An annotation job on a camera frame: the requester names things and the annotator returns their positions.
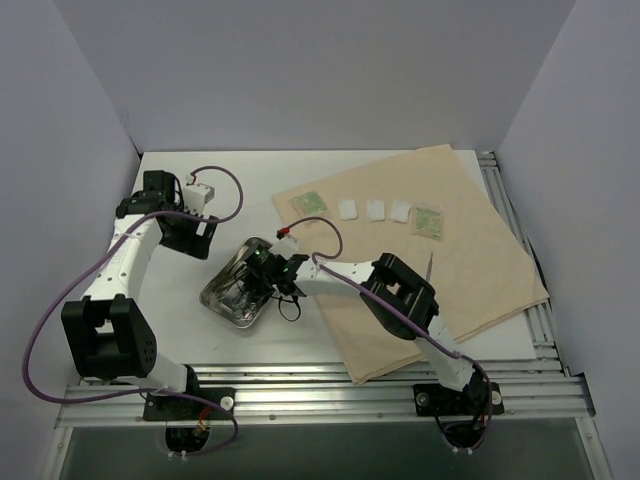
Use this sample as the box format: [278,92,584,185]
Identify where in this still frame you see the purple cable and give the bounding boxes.
[275,216,493,446]
[22,165,245,457]

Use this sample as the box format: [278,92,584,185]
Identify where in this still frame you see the black loop cable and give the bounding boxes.
[269,289,303,323]

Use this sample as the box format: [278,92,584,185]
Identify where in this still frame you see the steel scissors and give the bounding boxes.
[232,294,256,321]
[236,299,262,322]

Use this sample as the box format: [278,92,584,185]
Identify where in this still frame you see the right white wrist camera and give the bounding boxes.
[269,234,299,259]

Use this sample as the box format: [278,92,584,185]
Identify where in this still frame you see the green gauze packet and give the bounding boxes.
[411,204,444,240]
[289,190,329,220]

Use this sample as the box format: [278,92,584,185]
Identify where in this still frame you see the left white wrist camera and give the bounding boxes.
[182,183,215,215]

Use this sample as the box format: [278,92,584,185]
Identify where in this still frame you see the aluminium rail frame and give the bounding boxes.
[43,354,606,479]

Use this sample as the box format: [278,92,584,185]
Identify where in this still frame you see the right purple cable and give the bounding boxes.
[275,216,493,446]

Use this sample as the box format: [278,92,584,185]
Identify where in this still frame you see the white gauze pad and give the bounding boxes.
[366,199,386,222]
[338,199,358,221]
[389,200,412,224]

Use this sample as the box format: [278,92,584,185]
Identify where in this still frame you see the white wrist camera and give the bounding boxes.
[182,183,215,215]
[269,234,299,259]

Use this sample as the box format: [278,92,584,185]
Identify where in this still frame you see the stainless steel tray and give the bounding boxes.
[199,236,272,329]

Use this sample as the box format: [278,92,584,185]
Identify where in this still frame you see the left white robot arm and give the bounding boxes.
[61,170,216,419]

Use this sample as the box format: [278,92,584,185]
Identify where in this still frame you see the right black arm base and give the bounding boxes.
[412,380,505,417]

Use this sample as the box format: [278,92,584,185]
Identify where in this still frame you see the right side aluminium rail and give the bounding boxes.
[466,152,568,374]

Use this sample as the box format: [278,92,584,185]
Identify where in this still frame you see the steel tweezers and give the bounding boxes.
[214,264,245,295]

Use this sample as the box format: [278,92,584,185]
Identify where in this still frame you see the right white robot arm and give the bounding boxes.
[243,245,480,413]

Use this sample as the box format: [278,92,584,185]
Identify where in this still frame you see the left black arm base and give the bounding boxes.
[142,387,236,422]

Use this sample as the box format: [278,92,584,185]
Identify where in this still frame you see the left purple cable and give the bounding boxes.
[22,165,245,457]

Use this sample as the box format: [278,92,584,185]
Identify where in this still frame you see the beige cloth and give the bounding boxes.
[273,145,548,361]

